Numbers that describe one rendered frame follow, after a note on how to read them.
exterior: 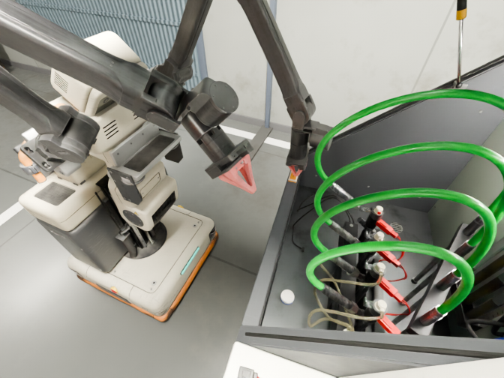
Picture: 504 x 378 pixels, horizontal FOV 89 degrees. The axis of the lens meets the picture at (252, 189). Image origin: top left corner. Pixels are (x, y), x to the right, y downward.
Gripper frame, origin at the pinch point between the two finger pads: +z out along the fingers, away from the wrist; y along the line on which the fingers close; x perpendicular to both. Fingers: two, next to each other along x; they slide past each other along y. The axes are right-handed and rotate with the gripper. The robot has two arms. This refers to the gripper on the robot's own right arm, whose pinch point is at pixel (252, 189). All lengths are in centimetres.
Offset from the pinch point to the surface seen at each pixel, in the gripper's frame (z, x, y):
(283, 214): 19.3, 17.3, -18.5
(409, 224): 55, 47, -1
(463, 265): 19.1, -3.3, 30.3
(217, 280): 57, 16, -114
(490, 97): 8.3, 20.5, 36.1
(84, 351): 32, -54, -138
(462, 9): -1, 51, 34
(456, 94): 5.2, 19.2, 32.8
